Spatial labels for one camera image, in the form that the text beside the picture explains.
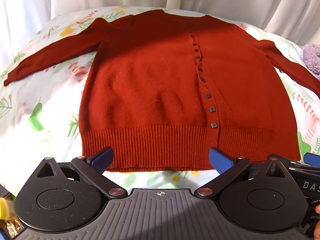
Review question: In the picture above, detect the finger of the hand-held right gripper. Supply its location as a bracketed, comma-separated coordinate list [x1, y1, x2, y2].
[287, 153, 320, 173]

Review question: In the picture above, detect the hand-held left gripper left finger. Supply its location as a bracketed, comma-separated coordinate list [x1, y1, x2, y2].
[36, 147, 126, 201]

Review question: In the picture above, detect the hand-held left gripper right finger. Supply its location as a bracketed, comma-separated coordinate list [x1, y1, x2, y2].
[195, 147, 285, 200]

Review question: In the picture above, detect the red knit cardigan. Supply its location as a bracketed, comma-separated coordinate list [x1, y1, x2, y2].
[3, 9, 320, 173]

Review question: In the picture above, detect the person's right hand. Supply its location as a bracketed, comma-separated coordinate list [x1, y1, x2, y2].
[312, 204, 320, 239]

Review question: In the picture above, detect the floral bed sheet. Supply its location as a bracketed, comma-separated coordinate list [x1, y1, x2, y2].
[0, 5, 320, 200]

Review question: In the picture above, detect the purple fluffy cloth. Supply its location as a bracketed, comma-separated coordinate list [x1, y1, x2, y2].
[302, 43, 320, 75]

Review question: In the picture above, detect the yellow plastic object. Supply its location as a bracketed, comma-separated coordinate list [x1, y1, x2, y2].
[0, 197, 16, 220]

